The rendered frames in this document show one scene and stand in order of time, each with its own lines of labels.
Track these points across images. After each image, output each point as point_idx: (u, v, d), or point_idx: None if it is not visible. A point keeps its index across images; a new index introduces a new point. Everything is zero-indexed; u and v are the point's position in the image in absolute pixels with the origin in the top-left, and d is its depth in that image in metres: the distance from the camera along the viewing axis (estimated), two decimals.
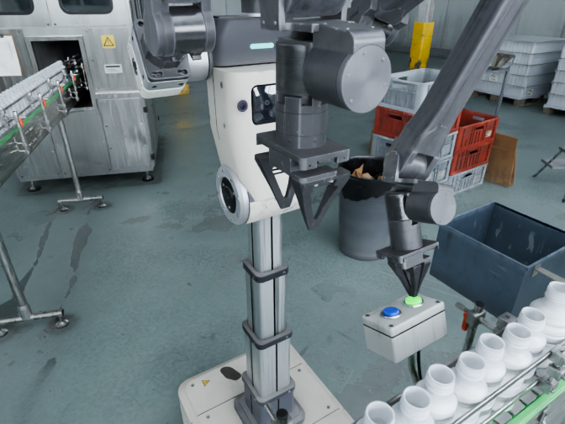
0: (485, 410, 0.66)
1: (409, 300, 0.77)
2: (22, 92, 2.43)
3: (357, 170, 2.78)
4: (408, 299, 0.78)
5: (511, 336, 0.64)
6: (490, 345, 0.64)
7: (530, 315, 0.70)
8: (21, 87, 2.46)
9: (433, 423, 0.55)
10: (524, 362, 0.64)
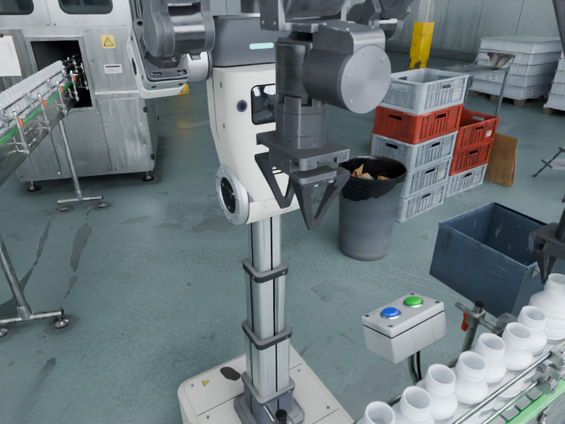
0: (486, 410, 0.66)
1: (409, 300, 0.77)
2: (22, 92, 2.42)
3: (357, 170, 2.78)
4: (408, 299, 0.78)
5: (510, 336, 0.64)
6: (489, 345, 0.64)
7: (530, 314, 0.69)
8: (21, 87, 2.46)
9: None
10: (523, 362, 0.64)
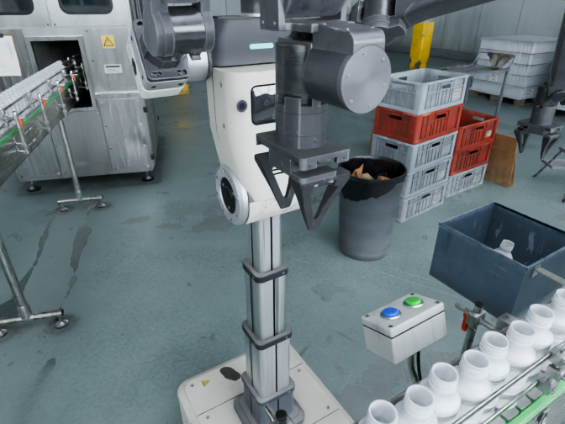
0: (493, 406, 0.66)
1: (409, 300, 0.77)
2: (22, 92, 2.42)
3: (357, 170, 2.78)
4: (408, 299, 0.78)
5: (513, 331, 0.65)
6: (490, 342, 0.65)
7: (535, 312, 0.70)
8: (21, 87, 2.46)
9: None
10: (522, 359, 0.64)
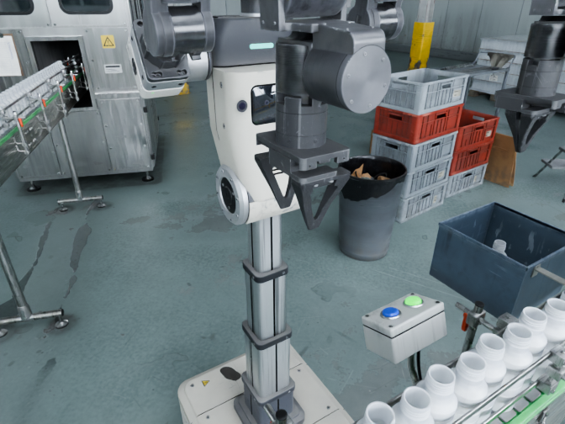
0: (488, 410, 0.66)
1: (409, 300, 0.77)
2: (22, 92, 2.42)
3: (357, 170, 2.78)
4: (408, 299, 0.78)
5: (510, 334, 0.64)
6: (488, 344, 0.65)
7: (529, 315, 0.70)
8: (21, 87, 2.46)
9: None
10: (521, 363, 0.64)
